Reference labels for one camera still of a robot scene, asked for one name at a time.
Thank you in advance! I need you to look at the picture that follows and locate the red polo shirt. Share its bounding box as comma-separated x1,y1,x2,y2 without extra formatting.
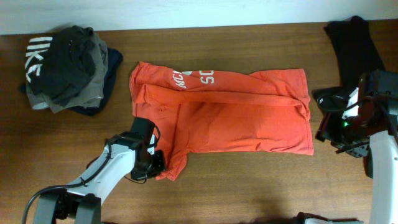
129,62,314,180

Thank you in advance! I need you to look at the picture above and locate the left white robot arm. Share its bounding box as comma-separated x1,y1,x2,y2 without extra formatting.
22,117,165,223

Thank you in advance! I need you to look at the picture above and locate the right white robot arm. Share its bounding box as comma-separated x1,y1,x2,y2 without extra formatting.
313,70,397,223

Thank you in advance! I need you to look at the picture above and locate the black garment at right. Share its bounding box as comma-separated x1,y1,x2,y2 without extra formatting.
313,16,385,111

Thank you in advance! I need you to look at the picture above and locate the grey folded shirt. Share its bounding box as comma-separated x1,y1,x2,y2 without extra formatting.
26,32,108,113

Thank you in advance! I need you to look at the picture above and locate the navy folded shirt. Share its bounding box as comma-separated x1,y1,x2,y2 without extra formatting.
70,48,123,116

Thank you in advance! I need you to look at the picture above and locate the black Nike shirt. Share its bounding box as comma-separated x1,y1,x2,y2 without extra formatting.
25,26,96,106

